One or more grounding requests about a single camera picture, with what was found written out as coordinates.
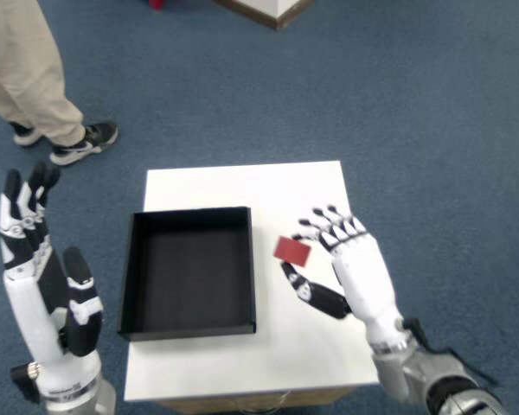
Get red cube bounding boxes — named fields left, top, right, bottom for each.
left=272, top=235, right=311, bottom=266

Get black left wrist connector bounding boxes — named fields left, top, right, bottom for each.
left=10, top=362, right=44, bottom=405

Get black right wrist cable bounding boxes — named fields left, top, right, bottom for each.
left=401, top=317, right=498, bottom=388

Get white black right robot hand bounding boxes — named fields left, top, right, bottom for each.
left=280, top=205, right=412, bottom=354

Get beige trousers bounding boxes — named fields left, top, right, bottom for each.
left=0, top=0, right=87, bottom=147

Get black open box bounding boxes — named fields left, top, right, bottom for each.
left=116, top=206, right=258, bottom=342

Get black white sneaker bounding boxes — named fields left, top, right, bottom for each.
left=49, top=120, right=119, bottom=167
left=9, top=121, right=44, bottom=147

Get white furniture with wooden base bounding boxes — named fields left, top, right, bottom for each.
left=211, top=0, right=316, bottom=31

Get white table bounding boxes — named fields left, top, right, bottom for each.
left=123, top=161, right=381, bottom=410

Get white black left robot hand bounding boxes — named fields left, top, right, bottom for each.
left=0, top=160, right=105, bottom=397

